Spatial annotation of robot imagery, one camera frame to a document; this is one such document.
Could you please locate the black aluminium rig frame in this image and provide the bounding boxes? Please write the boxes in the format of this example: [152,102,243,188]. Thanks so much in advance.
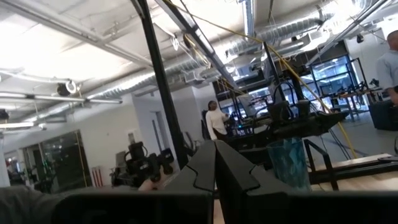
[130,0,240,170]

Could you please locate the silver ceiling air duct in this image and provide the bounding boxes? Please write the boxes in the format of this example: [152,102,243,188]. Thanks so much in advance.
[18,12,336,124]

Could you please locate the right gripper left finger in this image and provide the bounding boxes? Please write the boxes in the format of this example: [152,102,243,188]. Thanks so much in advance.
[161,139,218,224]

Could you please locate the black camera with white ring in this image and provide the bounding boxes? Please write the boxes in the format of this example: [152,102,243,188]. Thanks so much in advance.
[56,80,78,97]

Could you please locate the black workstation table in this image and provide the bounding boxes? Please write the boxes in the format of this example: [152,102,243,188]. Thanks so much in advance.
[228,110,349,150]

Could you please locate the teal faceted clear cup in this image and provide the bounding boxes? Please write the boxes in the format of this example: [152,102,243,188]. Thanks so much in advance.
[266,138,312,191]

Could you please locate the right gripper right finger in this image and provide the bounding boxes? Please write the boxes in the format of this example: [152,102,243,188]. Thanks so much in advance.
[214,139,293,224]

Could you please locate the person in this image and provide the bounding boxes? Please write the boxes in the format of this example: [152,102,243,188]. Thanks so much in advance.
[374,29,398,106]
[204,100,231,142]

